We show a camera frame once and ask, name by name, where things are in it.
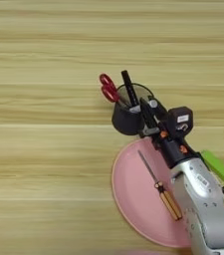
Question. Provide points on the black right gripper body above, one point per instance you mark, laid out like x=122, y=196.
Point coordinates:
x=173, y=152

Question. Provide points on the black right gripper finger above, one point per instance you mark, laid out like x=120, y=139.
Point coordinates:
x=147, y=116
x=162, y=113

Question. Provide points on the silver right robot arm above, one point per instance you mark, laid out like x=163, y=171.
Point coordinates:
x=203, y=205

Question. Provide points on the black mesh pen cup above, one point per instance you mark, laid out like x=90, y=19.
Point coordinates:
x=125, y=123

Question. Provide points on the black marker pen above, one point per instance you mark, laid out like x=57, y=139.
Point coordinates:
x=129, y=86

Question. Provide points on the green rectangular block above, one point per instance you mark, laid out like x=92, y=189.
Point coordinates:
x=219, y=166

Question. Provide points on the pink oval plate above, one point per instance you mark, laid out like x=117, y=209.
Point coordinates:
x=133, y=199

